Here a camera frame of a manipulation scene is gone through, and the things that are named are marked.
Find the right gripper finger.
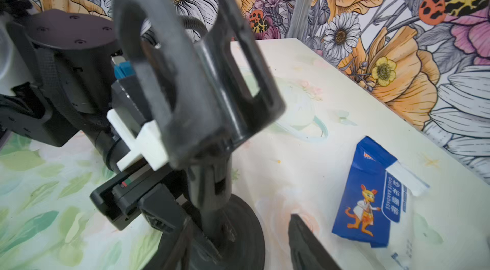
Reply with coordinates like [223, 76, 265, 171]
[288, 214, 341, 270]

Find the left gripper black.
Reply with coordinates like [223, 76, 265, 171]
[89, 107, 215, 270]

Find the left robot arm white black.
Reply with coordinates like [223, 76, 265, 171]
[1, 0, 161, 269]

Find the blue white bandage packet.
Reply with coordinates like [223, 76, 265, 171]
[332, 137, 430, 269]

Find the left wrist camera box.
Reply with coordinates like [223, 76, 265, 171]
[111, 75, 153, 135]

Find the left black corrugated cable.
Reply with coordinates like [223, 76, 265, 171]
[141, 15, 209, 46]

